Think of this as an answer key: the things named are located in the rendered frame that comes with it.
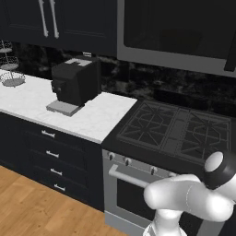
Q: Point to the silver stove knob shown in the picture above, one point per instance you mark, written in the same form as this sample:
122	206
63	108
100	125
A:
153	170
111	156
127	160

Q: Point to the dark upper cupboard door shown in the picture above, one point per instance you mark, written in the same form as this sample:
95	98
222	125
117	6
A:
89	24
18	18

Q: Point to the grey microwave oven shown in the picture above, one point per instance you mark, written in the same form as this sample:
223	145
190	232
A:
172	27

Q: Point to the steel oven door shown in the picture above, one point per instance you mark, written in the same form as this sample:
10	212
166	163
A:
129	196

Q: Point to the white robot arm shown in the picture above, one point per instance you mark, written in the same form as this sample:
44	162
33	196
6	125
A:
187	196

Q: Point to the black and steel stove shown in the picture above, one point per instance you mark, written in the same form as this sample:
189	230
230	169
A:
172	129

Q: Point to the black coffee machine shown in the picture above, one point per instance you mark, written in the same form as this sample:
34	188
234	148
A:
76	81

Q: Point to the dark drawer front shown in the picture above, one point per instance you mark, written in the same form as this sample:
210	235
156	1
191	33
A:
75	193
72	162
73	179
70	144

